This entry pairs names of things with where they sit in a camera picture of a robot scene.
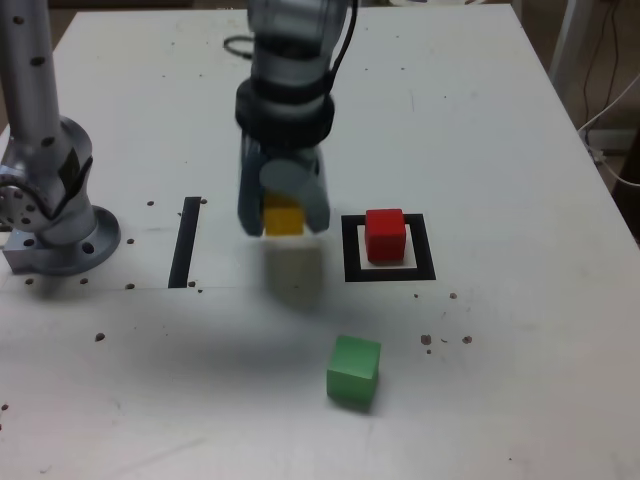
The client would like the black tape strip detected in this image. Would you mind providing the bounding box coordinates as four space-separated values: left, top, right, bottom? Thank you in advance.
167 196 202 290

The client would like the yellow cube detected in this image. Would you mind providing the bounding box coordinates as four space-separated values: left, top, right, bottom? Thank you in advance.
263 193 307 238

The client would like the white post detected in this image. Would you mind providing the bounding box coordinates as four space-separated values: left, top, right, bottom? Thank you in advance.
547 0 592 94

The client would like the beige box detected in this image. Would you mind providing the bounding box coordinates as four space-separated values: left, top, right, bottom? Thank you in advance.
584 127 640 155

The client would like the white cable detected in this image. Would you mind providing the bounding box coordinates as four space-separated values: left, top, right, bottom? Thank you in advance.
578 73 640 187

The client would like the red cube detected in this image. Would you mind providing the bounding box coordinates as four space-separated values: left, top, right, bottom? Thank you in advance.
364 208 406 264

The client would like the thin black hanging cable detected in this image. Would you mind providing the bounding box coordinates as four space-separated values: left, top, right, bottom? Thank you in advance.
582 0 621 126

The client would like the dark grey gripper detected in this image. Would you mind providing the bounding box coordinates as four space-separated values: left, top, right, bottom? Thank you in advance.
236 132 333 239

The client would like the green cube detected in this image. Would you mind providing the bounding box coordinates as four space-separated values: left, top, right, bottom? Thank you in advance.
326 333 383 405

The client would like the black tape square outline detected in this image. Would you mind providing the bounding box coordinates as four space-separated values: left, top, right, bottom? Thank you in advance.
341 213 437 283

